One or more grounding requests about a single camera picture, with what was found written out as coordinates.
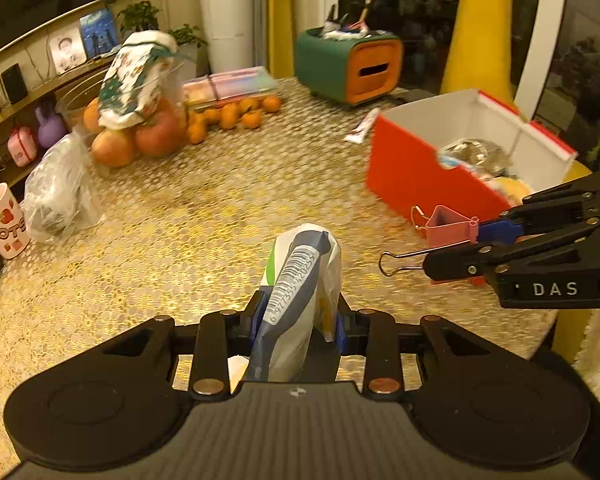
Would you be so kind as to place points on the black speaker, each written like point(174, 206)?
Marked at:
point(14, 84)

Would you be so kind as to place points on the makeup brush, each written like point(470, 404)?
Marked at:
point(370, 2)

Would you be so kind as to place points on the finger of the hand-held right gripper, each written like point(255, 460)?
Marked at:
point(455, 262)
point(500, 230)

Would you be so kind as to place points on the leafy houseplant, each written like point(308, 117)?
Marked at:
point(140, 15)

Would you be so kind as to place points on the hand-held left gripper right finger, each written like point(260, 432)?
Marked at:
point(340, 330)

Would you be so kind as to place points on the pink lunch box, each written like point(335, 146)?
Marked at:
point(22, 146)

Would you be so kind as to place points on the small black bottle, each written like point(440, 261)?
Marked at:
point(332, 17)

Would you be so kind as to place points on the cream spotted pig toy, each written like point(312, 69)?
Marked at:
point(512, 187)

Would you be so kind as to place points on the wooden tv cabinet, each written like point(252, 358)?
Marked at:
point(35, 85)

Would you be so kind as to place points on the pink binder clip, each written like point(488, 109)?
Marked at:
point(450, 227)

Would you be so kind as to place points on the blue photo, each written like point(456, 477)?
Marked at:
point(100, 34)

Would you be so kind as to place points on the patterned cloth bag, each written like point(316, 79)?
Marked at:
point(135, 80)

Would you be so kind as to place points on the white toothpaste tube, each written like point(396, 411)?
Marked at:
point(362, 125)

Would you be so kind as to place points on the white door frame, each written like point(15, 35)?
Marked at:
point(542, 35)

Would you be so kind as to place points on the red cardboard box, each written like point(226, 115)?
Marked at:
point(410, 175)

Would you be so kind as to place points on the pink strawberry mug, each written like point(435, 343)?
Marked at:
point(2, 225)

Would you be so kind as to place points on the silver foil snack bag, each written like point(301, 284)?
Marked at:
point(475, 155)

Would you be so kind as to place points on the red apple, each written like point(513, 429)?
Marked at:
point(112, 149)
point(160, 135)

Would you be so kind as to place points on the orange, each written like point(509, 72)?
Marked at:
point(92, 117)

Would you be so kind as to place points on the glass fruit bowl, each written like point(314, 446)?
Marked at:
point(172, 90)

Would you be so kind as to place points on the green orange tissue box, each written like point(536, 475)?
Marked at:
point(330, 70)

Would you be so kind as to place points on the white column air conditioner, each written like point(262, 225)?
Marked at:
point(232, 15)

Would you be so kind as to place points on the pile of tangerines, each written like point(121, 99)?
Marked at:
point(235, 116)

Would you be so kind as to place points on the white blue wet wipes pack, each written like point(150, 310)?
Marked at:
point(300, 280)

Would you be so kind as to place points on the clear plastic bag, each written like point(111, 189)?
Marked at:
point(60, 190)

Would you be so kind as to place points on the yellow grey curtain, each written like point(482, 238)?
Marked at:
point(280, 15)

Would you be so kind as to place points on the portrait photo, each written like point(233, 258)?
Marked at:
point(67, 50)

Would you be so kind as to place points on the gold lace patterned desktop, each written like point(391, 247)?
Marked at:
point(180, 210)

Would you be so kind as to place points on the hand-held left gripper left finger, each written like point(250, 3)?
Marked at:
point(259, 317)

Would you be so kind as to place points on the yellow giraffe statue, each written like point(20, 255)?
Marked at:
point(480, 35)

